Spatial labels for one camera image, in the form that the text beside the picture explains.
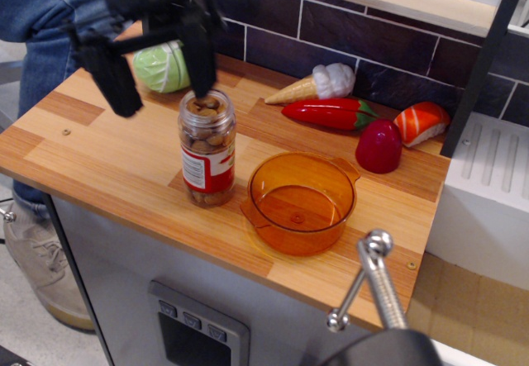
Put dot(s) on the red toy strawberry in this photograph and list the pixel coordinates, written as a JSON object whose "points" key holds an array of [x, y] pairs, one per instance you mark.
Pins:
{"points": [[380, 147]]}

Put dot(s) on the orange transparent plastic pot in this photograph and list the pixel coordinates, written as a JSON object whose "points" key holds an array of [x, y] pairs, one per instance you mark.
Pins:
{"points": [[299, 202]]}

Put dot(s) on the clear almond jar red label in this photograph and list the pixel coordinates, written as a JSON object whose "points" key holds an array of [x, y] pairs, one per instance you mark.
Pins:
{"points": [[207, 133]]}

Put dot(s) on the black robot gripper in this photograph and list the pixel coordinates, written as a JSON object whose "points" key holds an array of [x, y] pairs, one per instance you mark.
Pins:
{"points": [[193, 22]]}

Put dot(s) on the toy salmon sushi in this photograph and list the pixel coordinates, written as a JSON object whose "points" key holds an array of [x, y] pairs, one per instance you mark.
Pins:
{"points": [[421, 122]]}

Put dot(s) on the grey oven control panel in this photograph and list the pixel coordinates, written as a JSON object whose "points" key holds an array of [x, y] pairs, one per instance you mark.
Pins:
{"points": [[192, 333]]}

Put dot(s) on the green toy cabbage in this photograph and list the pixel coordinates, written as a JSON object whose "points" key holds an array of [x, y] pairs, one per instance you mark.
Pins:
{"points": [[162, 68]]}

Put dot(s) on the black metal shelf post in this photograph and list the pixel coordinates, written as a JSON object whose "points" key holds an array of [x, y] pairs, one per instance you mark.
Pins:
{"points": [[492, 42]]}

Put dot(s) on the person leg in blue jeans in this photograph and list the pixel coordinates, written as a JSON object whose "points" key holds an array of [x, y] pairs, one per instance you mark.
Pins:
{"points": [[49, 59]]}

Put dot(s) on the toy ice cream cone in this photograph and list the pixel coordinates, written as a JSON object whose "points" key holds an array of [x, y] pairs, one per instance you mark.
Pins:
{"points": [[326, 81]]}

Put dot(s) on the red toy chili pepper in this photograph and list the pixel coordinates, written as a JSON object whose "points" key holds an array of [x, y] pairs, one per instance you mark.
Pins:
{"points": [[347, 114]]}

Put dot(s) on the white ribbed toy sink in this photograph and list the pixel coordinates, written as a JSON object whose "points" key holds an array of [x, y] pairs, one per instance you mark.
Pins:
{"points": [[491, 161]]}

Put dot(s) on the metal clamp screw handle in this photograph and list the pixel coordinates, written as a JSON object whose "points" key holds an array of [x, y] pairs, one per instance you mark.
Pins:
{"points": [[372, 250]]}

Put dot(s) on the beige sneaker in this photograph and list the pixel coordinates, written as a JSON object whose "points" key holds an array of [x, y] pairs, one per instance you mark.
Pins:
{"points": [[35, 247]]}

